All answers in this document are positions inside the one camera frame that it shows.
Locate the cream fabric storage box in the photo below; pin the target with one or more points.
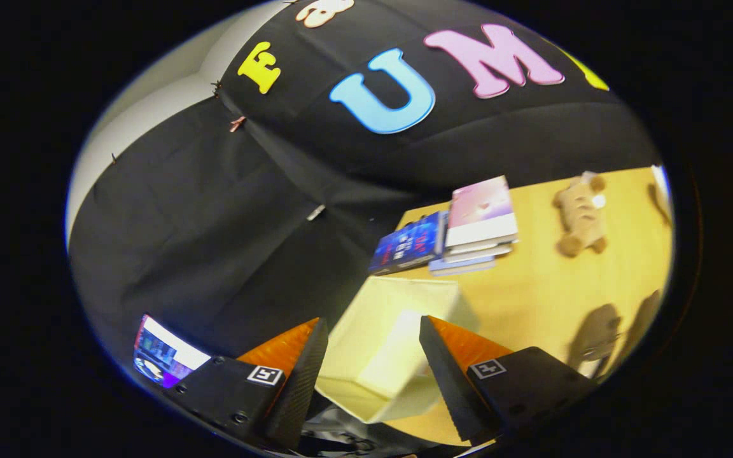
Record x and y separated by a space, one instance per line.
379 343

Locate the copper metal clip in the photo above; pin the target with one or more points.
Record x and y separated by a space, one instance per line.
237 123

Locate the pink cover book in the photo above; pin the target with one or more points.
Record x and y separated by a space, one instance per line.
481 210

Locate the brown fuzzy shoe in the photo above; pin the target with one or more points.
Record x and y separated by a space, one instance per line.
595 331
643 321

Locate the silver metal clip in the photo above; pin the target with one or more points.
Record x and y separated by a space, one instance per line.
315 212

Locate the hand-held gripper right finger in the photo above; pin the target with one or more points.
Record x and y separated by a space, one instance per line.
452 388

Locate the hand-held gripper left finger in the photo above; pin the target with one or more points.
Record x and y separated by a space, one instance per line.
300 388

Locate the tan plush toy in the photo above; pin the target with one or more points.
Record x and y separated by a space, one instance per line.
579 216

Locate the dark blue book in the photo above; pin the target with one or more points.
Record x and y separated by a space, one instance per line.
408 245

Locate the lit display screen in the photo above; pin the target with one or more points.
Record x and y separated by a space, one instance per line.
163 356

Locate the white book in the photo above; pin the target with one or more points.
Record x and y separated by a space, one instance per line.
478 249

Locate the pale blue book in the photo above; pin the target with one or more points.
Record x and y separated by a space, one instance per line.
459 265

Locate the white plush toy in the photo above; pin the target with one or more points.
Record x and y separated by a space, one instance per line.
661 181

